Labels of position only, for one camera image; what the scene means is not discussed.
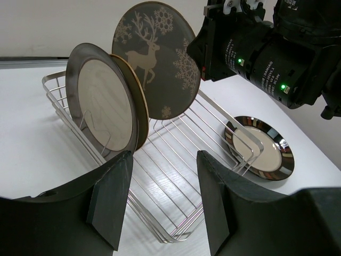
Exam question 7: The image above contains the silver wire dish rack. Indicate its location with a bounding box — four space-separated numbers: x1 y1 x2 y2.
42 70 264 244

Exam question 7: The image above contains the brown rim cream plate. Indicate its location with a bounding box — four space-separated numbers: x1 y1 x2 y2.
66 43 138 160

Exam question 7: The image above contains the mirrored rim cream plate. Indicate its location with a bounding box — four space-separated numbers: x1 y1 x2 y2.
224 116 295 181

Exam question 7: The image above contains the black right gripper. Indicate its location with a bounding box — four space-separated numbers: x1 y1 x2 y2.
186 1 240 82

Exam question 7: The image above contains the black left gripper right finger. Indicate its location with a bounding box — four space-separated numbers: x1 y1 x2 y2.
197 150 293 255

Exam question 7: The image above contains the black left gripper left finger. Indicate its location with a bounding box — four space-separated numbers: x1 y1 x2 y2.
39 151 133 251

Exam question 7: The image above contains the grey reindeer snowflake plate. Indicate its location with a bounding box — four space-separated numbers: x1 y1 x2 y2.
111 1 201 120

